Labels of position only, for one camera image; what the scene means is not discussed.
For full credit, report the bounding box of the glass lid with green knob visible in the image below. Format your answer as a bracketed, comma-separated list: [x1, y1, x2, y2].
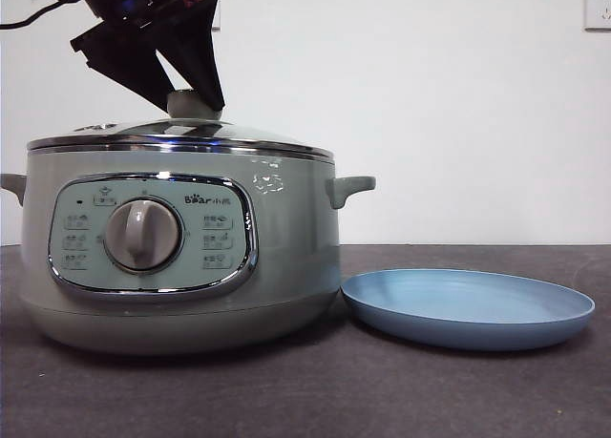
[27, 88, 331, 160]

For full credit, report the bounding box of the blue round plate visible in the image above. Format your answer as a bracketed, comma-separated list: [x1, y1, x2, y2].
[340, 267, 597, 353]

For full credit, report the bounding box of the pale green electric steamer pot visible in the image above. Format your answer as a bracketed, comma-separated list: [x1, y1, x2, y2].
[0, 144, 377, 359]

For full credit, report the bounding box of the black cable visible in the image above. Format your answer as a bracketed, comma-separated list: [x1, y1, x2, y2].
[0, 0, 96, 31]

